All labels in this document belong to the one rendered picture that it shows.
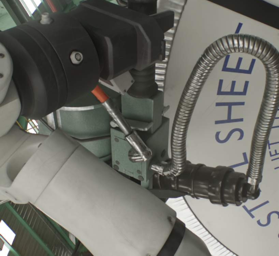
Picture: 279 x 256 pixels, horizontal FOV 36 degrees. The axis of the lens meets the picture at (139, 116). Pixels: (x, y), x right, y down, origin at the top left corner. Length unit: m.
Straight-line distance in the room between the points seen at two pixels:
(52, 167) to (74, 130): 0.25
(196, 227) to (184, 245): 0.60
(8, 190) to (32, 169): 0.04
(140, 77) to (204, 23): 0.21
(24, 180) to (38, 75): 0.09
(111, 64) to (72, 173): 0.13
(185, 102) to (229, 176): 0.18
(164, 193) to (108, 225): 0.25
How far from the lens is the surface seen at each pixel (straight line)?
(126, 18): 0.46
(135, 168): 0.60
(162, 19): 0.50
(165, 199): 0.72
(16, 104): 0.38
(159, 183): 0.69
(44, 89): 0.38
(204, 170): 0.66
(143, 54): 0.45
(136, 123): 0.57
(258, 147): 0.56
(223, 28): 0.72
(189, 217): 0.94
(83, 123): 0.58
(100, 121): 0.59
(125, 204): 0.35
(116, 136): 0.59
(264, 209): 0.96
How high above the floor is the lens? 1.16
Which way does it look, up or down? 12 degrees up
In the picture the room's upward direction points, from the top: 113 degrees counter-clockwise
